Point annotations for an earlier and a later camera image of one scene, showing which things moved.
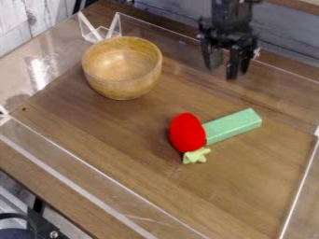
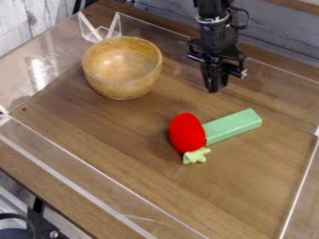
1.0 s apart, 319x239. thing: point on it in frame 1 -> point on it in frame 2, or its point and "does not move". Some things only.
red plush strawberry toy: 188,137 does not move
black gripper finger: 238,61 -> 222,77
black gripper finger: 212,53 -> 210,73
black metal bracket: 44,229 does not move
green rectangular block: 231,125 does not move
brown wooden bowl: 122,67 does not move
